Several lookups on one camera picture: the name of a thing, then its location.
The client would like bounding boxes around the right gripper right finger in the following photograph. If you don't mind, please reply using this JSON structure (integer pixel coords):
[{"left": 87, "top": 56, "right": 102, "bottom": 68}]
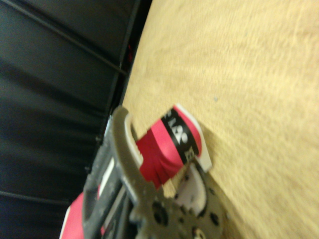
[{"left": 131, "top": 164, "right": 225, "bottom": 239}]

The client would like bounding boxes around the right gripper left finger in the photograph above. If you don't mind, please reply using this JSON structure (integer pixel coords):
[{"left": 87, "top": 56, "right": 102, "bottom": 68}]
[{"left": 83, "top": 106, "right": 160, "bottom": 239}]

